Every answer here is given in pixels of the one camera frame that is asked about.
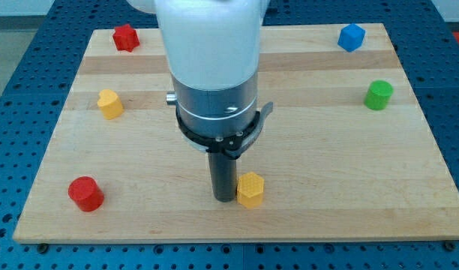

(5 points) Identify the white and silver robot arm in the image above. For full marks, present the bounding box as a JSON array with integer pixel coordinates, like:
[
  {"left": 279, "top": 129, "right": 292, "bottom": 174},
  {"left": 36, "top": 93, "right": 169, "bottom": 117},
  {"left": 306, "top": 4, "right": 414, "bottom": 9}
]
[{"left": 128, "top": 0, "right": 269, "bottom": 138}]

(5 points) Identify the red star block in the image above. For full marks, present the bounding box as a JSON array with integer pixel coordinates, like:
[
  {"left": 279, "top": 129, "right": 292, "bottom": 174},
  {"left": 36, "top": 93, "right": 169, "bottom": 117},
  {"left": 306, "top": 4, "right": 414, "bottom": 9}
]
[{"left": 112, "top": 24, "right": 140, "bottom": 53}]

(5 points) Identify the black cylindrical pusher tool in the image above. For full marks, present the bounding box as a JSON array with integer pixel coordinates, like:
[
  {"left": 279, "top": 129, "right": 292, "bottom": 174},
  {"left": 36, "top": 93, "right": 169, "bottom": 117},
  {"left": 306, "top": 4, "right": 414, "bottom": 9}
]
[{"left": 208, "top": 153, "right": 237, "bottom": 203}]

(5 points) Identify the yellow hexagon block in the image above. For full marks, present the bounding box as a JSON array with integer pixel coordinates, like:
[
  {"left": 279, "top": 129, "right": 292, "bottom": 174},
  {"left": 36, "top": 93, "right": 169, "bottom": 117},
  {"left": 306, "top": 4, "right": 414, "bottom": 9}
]
[{"left": 236, "top": 172, "right": 264, "bottom": 209}]

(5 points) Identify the wooden board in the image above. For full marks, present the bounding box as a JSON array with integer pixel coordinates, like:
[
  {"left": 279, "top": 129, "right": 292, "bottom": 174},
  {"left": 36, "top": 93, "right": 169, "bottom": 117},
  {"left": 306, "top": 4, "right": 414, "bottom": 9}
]
[{"left": 13, "top": 23, "right": 459, "bottom": 244}]

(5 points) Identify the yellow heart block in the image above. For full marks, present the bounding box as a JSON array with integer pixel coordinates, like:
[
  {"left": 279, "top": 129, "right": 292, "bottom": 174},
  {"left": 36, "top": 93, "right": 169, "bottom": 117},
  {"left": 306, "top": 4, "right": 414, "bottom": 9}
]
[{"left": 97, "top": 89, "right": 124, "bottom": 120}]

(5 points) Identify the green cylinder block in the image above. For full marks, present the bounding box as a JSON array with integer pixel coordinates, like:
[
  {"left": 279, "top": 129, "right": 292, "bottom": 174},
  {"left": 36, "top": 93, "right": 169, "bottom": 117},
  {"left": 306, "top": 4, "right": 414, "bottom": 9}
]
[{"left": 364, "top": 80, "right": 394, "bottom": 110}]

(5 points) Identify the blue cube block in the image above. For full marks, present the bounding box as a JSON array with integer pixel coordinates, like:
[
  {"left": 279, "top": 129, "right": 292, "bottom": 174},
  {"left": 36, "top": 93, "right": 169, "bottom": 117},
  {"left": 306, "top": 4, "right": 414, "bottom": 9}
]
[{"left": 337, "top": 23, "right": 366, "bottom": 52}]

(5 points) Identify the red cylinder block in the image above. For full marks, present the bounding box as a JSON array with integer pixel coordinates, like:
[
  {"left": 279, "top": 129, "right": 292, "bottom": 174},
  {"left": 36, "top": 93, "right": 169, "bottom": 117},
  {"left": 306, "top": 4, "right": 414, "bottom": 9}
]
[{"left": 67, "top": 176, "right": 104, "bottom": 212}]

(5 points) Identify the black clamp ring with lever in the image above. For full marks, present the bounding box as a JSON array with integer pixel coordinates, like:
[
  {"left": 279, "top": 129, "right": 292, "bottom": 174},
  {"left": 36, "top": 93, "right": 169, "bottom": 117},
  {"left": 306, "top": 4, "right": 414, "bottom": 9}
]
[{"left": 175, "top": 101, "right": 275, "bottom": 161}]

